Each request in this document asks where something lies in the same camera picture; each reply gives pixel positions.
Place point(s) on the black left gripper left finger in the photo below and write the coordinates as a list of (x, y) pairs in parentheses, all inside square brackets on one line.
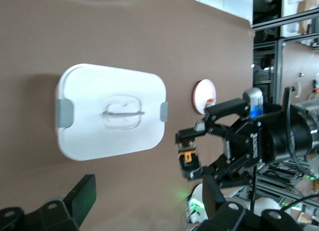
[(79, 201)]

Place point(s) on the small white orange item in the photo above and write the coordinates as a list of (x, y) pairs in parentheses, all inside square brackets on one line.
[(210, 102)]

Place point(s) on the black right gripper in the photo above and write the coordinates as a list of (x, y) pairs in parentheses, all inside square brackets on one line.
[(249, 143)]

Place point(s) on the black orange switch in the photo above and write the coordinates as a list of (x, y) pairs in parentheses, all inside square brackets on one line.
[(188, 157)]

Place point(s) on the pink round plate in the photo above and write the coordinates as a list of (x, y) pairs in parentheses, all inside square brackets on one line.
[(204, 93)]

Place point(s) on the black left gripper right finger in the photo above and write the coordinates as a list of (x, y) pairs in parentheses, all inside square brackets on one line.
[(214, 203)]

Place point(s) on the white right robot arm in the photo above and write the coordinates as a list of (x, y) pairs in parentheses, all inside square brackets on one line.
[(301, 131)]

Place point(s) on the white lidded box grey latches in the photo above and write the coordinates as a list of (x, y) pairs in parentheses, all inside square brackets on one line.
[(112, 91)]

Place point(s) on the black metal shelf rack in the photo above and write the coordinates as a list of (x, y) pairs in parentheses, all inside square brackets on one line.
[(264, 16)]

